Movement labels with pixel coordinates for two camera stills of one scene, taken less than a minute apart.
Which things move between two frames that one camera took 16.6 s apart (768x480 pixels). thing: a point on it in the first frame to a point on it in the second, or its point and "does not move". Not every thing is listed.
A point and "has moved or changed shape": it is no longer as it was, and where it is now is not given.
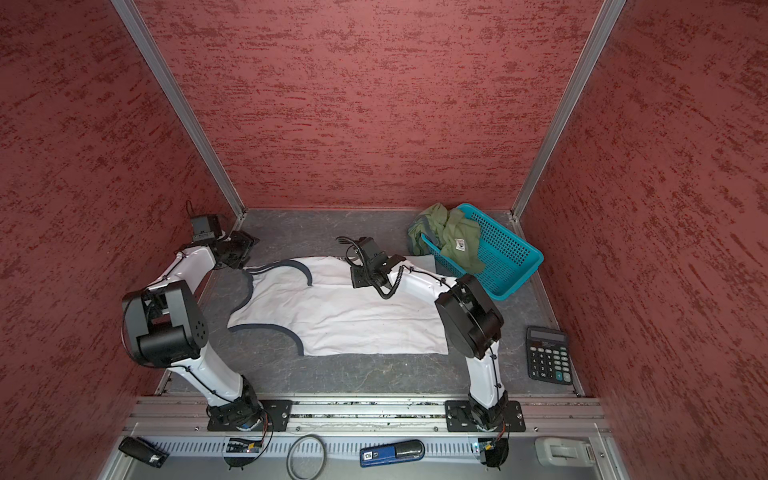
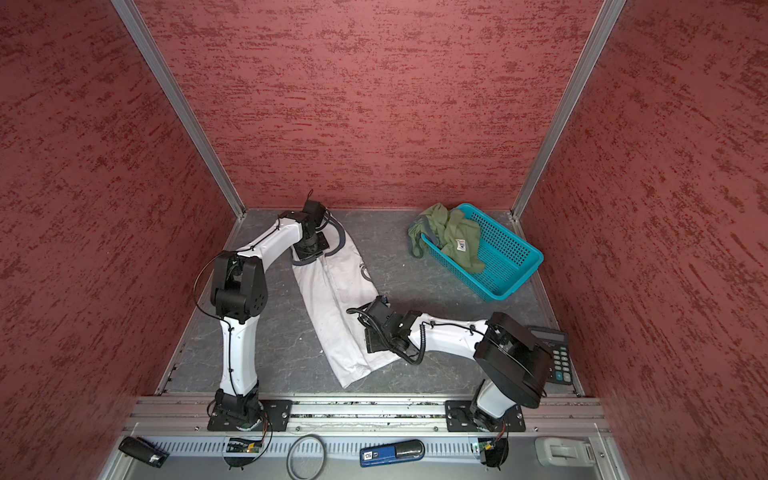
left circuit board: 240,453 does not move
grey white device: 564,452 does not move
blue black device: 391,452 does not move
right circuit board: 496,451 does not move
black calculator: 548,357 does not move
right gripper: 357,278 to 372,341
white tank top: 318,299 has moved or changed shape
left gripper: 248,241 to 305,255
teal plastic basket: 509,257 does not move
